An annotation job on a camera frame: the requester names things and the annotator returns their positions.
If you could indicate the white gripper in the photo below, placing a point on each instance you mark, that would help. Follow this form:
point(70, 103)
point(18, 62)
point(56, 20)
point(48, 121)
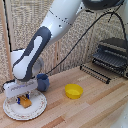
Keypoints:
point(19, 89)

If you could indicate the brown bread loaf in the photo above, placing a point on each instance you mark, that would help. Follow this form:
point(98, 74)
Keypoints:
point(25, 102)

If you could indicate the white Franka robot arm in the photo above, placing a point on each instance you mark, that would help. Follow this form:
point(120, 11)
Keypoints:
point(50, 30)

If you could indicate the white patterned-rim plate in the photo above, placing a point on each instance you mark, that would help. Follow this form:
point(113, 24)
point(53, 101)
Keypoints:
point(33, 108)

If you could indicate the blue ceramic mug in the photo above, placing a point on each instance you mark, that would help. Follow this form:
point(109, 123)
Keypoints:
point(43, 82)

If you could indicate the yellow plastic bowl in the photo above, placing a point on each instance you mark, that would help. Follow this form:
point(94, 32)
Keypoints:
point(73, 91)

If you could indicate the wooden wall post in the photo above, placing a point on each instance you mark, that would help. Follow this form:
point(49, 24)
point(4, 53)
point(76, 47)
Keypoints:
point(5, 40)

